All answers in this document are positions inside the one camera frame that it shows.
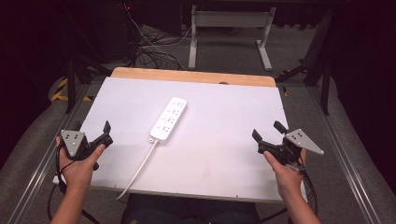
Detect person's left hand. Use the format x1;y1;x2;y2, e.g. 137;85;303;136
55;136;106;194

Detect white metal stand frame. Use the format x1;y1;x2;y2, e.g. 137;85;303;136
188;4;277;72

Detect person's right hand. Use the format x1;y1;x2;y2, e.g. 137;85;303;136
262;148;308;201

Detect white power strip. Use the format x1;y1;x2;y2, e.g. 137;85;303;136
148;96;189;146

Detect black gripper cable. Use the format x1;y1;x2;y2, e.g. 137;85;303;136
288;161;319;224
46;145;102;224

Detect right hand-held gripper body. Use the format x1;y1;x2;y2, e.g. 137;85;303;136
257;128;325;166

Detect thin white floor cable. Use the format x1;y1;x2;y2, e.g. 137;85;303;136
123;3;193;71

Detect dark equipment box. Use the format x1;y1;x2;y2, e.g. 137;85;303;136
61;2;142;63

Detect white power strip cable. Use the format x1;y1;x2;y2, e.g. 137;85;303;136
115;138;160;201

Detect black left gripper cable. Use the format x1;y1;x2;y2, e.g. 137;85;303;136
46;145;102;224

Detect aluminium floor rail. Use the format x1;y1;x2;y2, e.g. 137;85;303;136
7;83;92;224
305;86;383;224

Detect yellow black hazard tape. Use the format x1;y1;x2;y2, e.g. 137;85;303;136
50;77;94;103

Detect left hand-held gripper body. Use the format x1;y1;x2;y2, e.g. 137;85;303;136
60;129;115;162

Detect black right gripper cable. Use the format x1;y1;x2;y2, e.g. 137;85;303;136
288;161;319;224

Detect black floor cables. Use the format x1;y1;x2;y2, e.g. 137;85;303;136
133;26;189;71

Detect black metal stand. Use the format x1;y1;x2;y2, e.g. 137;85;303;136
63;55;114;115
275;8;334;117

